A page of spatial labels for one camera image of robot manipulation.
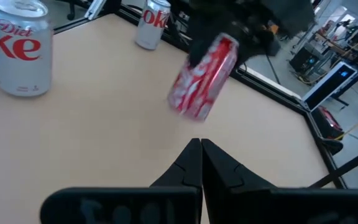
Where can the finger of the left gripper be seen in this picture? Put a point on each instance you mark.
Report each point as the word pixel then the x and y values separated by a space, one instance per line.
pixel 256 43
pixel 199 49

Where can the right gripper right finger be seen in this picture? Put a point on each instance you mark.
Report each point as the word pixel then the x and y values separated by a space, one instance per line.
pixel 259 205

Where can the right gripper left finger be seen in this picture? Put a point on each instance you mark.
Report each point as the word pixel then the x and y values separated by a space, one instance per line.
pixel 166 205

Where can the red Coca-Cola can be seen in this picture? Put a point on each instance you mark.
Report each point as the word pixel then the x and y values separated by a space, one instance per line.
pixel 202 84

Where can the black computer tower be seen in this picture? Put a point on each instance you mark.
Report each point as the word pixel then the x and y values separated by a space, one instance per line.
pixel 303 59

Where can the silver Diet Coke can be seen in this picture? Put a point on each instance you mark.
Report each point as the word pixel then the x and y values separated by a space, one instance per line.
pixel 20 71
pixel 151 34

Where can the white tower with dark panel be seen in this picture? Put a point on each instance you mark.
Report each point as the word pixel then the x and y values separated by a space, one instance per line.
pixel 328 88

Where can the black and red crate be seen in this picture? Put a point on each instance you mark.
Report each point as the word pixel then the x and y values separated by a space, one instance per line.
pixel 328 123

